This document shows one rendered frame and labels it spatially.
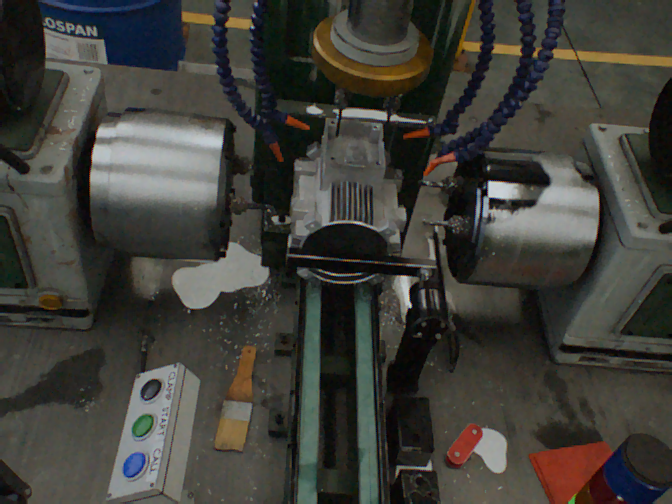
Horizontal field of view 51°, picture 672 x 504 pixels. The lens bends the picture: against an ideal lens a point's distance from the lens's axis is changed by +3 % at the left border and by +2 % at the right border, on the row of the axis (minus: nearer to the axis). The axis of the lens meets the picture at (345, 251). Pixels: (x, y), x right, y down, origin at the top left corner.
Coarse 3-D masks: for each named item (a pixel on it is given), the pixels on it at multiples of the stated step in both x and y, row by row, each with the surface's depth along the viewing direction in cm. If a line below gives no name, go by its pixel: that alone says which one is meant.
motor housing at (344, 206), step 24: (312, 192) 119; (336, 192) 114; (360, 192) 117; (384, 192) 122; (336, 216) 111; (360, 216) 113; (312, 240) 126; (336, 240) 129; (360, 240) 129; (384, 240) 123
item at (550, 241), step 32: (480, 160) 117; (512, 160) 117; (544, 160) 118; (448, 192) 125; (480, 192) 115; (512, 192) 113; (544, 192) 114; (576, 192) 114; (448, 224) 119; (480, 224) 113; (512, 224) 113; (544, 224) 113; (576, 224) 114; (448, 256) 132; (480, 256) 115; (512, 256) 115; (544, 256) 115; (576, 256) 116; (544, 288) 123
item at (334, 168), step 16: (336, 128) 120; (352, 128) 122; (368, 128) 122; (336, 144) 121; (352, 144) 118; (368, 144) 122; (320, 160) 123; (336, 160) 113; (352, 160) 117; (368, 160) 119; (384, 160) 115; (320, 176) 119; (336, 176) 115; (352, 176) 115; (368, 176) 115
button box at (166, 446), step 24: (168, 384) 89; (192, 384) 92; (144, 408) 89; (168, 408) 87; (192, 408) 91; (168, 432) 85; (120, 456) 85; (168, 456) 84; (120, 480) 83; (144, 480) 81; (168, 480) 82
